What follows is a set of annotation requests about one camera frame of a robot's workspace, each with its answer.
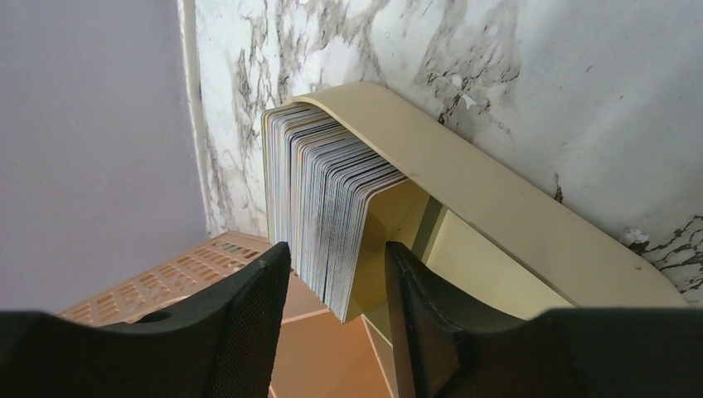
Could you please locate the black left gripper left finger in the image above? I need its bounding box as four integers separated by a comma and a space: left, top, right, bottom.
1, 242, 291, 397

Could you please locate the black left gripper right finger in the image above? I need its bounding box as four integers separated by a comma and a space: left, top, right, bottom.
385, 241, 702, 397

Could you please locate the beige card tray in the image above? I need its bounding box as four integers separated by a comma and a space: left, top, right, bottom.
295, 82, 686, 319

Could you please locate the stack of credit cards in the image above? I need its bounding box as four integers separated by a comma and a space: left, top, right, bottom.
261, 103, 407, 322

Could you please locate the orange plastic desk organizer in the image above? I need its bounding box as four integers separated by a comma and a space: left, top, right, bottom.
57, 231, 400, 398

